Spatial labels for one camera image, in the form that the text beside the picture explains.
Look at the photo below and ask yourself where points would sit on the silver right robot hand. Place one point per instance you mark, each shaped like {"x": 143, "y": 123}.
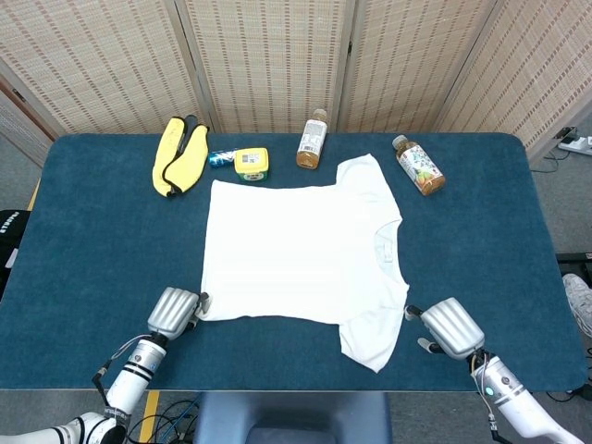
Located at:
{"x": 451, "y": 328}

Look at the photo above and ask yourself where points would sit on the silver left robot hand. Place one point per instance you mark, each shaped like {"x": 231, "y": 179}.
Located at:
{"x": 171, "y": 312}

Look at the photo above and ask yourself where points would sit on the white t-shirt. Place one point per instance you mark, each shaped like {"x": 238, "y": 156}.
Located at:
{"x": 296, "y": 250}

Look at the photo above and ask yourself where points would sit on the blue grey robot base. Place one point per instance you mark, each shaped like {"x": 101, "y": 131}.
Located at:
{"x": 296, "y": 416}

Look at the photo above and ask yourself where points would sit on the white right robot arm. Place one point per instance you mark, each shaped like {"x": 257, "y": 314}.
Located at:
{"x": 509, "y": 393}

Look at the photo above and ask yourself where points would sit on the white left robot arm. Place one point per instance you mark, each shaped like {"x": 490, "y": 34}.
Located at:
{"x": 134, "y": 374}

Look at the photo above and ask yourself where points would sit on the woven folding screen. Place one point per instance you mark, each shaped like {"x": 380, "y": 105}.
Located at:
{"x": 277, "y": 55}

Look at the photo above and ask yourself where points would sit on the blue carpet table cover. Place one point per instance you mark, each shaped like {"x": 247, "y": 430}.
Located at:
{"x": 92, "y": 254}

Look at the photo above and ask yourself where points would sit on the white sneaker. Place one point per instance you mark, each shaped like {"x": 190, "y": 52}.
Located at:
{"x": 578, "y": 291}

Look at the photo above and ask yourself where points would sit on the black metal floor bar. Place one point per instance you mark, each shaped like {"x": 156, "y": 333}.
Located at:
{"x": 573, "y": 257}

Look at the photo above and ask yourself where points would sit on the yellow cloth with black trim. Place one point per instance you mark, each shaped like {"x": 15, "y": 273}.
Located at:
{"x": 182, "y": 166}

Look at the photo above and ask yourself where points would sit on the blue drink can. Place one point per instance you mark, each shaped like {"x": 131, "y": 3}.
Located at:
{"x": 221, "y": 158}

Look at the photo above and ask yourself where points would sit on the tea bottle with fruit label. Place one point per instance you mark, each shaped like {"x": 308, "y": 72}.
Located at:
{"x": 423, "y": 168}

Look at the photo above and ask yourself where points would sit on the green tub with yellow lid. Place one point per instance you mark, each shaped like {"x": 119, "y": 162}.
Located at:
{"x": 252, "y": 159}

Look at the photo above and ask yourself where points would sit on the black bag with white lettering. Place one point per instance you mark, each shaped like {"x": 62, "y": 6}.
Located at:
{"x": 11, "y": 231}

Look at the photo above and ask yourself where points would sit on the amber tea bottle white label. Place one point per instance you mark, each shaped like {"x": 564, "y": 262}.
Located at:
{"x": 311, "y": 148}

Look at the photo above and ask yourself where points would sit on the white power strip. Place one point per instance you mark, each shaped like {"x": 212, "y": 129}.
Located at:
{"x": 578, "y": 144}

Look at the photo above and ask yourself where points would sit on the black power adapter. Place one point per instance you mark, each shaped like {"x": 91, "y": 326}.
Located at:
{"x": 568, "y": 133}

